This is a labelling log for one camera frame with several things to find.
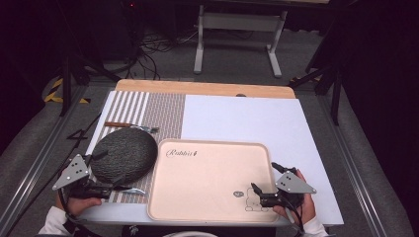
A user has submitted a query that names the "yellow black hazard tape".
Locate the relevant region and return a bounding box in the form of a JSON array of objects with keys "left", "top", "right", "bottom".
[{"left": 43, "top": 76, "right": 92, "bottom": 105}]

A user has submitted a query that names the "beige plastic tray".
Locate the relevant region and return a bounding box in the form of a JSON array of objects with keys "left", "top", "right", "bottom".
[{"left": 146, "top": 138, "right": 282, "bottom": 224}]

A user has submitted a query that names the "person's right hand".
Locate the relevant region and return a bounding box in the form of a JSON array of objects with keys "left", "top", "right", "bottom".
[{"left": 272, "top": 168, "right": 318, "bottom": 227}]

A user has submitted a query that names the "aluminium floor rail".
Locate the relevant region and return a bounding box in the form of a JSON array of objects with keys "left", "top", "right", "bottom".
[
  {"left": 0, "top": 83, "right": 89, "bottom": 235},
  {"left": 314, "top": 93, "right": 388, "bottom": 237}
]

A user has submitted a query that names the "white metal table frame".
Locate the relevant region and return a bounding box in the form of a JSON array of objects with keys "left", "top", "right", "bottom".
[{"left": 193, "top": 4, "right": 289, "bottom": 79}]

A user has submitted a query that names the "wooden-handled knife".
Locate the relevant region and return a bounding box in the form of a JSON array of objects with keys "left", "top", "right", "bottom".
[{"left": 104, "top": 120, "right": 160, "bottom": 134}]

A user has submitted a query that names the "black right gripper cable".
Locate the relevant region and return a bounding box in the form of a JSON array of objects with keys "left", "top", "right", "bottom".
[{"left": 280, "top": 197, "right": 306, "bottom": 235}]

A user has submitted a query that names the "white board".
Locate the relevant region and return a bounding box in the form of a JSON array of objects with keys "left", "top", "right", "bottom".
[{"left": 78, "top": 90, "right": 345, "bottom": 227}]

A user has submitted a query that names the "striped woven placemat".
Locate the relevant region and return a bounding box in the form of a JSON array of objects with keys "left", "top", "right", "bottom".
[{"left": 86, "top": 91, "right": 187, "bottom": 204}]

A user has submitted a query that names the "dark round woven pad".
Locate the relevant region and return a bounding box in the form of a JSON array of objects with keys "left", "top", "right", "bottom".
[{"left": 89, "top": 126, "right": 159, "bottom": 186}]

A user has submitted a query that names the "black metal stand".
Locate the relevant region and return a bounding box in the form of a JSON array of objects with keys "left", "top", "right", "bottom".
[{"left": 289, "top": 58, "right": 344, "bottom": 126}]

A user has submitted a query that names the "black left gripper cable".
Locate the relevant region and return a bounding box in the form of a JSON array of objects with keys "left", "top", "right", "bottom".
[{"left": 57, "top": 188, "right": 80, "bottom": 228}]

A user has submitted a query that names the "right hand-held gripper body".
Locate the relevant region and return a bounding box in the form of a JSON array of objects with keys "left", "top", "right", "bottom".
[{"left": 259, "top": 170, "right": 318, "bottom": 209}]

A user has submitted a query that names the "black tape floor mark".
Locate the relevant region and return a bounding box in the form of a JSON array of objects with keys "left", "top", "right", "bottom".
[{"left": 66, "top": 128, "right": 89, "bottom": 141}]

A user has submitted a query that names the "black tripod stand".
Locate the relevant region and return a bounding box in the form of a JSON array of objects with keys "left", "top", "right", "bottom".
[{"left": 58, "top": 48, "right": 122, "bottom": 118}]

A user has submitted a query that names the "person's left hand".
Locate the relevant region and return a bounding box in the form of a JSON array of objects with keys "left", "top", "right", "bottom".
[{"left": 54, "top": 196, "right": 104, "bottom": 218}]

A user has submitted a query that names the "bundle of black floor cables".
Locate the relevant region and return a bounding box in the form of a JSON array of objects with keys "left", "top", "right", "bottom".
[{"left": 126, "top": 28, "right": 201, "bottom": 81}]

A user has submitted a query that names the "silver metal blade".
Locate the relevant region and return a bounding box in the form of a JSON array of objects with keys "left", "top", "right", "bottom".
[{"left": 113, "top": 186, "right": 147, "bottom": 196}]

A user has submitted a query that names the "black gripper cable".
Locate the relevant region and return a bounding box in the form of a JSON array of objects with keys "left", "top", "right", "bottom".
[
  {"left": 57, "top": 188, "right": 80, "bottom": 228},
  {"left": 280, "top": 197, "right": 306, "bottom": 235}
]

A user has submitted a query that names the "person's dark clothing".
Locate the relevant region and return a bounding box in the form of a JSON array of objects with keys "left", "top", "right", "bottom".
[{"left": 121, "top": 224, "right": 279, "bottom": 237}]

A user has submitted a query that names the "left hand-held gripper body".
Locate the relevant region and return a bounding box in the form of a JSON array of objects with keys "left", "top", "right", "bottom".
[{"left": 51, "top": 153, "right": 113, "bottom": 200}]

